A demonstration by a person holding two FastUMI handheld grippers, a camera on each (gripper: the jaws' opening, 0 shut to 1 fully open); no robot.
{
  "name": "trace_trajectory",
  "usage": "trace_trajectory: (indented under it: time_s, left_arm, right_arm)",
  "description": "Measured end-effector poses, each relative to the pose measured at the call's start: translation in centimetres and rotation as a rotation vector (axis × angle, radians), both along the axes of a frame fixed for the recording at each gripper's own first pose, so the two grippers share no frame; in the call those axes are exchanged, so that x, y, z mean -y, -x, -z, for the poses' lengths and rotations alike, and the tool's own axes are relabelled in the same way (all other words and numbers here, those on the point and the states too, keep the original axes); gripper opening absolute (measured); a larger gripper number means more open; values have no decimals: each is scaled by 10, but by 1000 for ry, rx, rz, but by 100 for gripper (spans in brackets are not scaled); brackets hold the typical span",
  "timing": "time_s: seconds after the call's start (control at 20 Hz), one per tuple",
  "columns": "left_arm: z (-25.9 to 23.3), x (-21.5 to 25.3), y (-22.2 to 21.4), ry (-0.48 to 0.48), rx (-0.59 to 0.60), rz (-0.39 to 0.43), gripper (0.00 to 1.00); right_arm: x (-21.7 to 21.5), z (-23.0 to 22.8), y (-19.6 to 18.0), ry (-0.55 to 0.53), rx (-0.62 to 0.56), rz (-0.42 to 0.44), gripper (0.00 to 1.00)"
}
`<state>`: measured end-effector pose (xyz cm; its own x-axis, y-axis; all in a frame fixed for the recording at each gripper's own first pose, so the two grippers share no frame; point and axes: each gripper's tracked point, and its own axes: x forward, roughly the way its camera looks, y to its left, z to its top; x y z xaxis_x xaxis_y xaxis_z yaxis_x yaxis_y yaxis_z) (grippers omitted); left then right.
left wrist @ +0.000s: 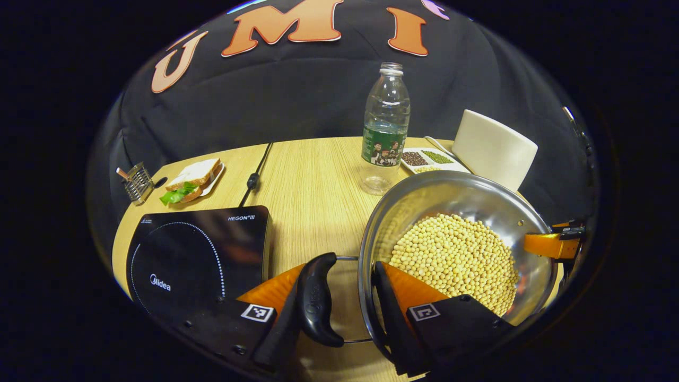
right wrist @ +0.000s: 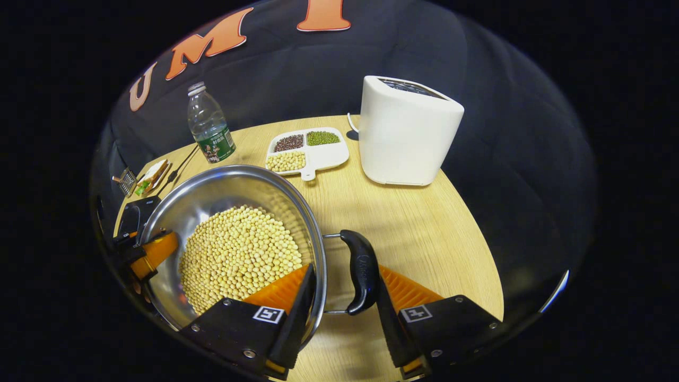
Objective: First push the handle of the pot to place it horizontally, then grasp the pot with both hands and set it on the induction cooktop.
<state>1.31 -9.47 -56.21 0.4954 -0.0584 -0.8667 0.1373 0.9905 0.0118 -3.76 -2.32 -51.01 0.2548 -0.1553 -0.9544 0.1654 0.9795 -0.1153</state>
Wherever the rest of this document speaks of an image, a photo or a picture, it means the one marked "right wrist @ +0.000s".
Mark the sandwich with lettuce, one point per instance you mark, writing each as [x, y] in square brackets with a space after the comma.
[151, 176]

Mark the clear plastic water bottle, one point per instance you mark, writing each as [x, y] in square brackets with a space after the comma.
[209, 127]

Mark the white divided bean plate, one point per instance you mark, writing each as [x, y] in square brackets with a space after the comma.
[329, 155]

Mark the stainless steel pot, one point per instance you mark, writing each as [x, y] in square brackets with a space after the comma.
[212, 196]

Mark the pile of soybeans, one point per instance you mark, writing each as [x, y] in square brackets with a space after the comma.
[238, 254]

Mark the white toaster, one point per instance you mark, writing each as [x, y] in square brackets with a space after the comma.
[406, 138]

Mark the black induction cooktop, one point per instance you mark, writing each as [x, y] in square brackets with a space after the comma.
[132, 215]

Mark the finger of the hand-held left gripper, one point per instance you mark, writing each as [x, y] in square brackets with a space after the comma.
[156, 252]

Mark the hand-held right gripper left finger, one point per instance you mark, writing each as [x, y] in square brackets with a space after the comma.
[297, 318]

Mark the small white plate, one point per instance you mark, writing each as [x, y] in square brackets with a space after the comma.
[165, 175]

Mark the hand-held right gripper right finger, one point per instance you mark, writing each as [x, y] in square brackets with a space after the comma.
[390, 331]

